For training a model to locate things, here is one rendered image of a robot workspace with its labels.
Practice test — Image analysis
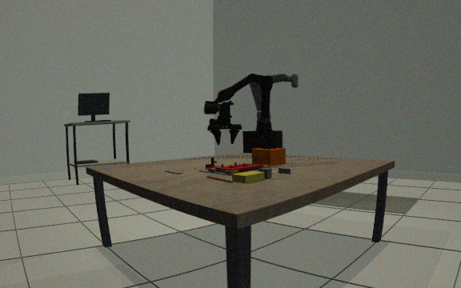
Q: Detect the yellow rectangular block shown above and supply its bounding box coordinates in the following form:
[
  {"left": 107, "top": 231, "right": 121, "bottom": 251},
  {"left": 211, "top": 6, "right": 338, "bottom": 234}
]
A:
[{"left": 232, "top": 171, "right": 264, "bottom": 183}]

